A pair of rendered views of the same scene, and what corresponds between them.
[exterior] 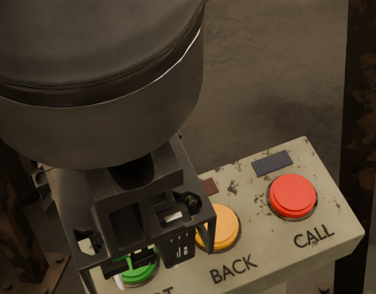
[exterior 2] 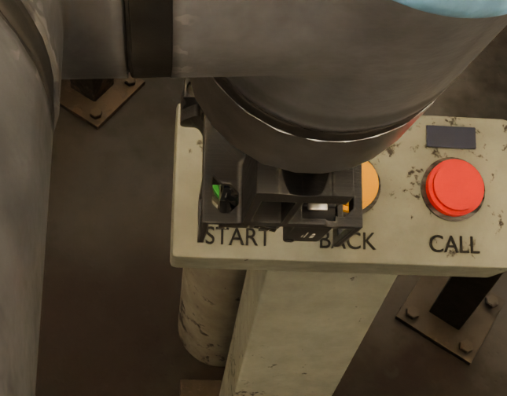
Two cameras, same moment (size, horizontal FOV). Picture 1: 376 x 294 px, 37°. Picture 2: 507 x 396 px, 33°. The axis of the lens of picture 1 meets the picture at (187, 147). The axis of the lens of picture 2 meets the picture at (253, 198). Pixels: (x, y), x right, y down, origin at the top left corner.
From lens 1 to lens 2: 0.11 m
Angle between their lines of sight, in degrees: 17
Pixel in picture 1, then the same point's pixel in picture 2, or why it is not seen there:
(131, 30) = (372, 114)
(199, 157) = not seen: hidden behind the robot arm
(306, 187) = (475, 187)
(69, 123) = (273, 137)
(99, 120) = (302, 146)
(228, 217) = (369, 181)
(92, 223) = (234, 178)
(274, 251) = (402, 242)
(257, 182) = (422, 153)
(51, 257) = not seen: hidden behind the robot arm
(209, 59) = not seen: outside the picture
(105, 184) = (273, 178)
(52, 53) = (294, 104)
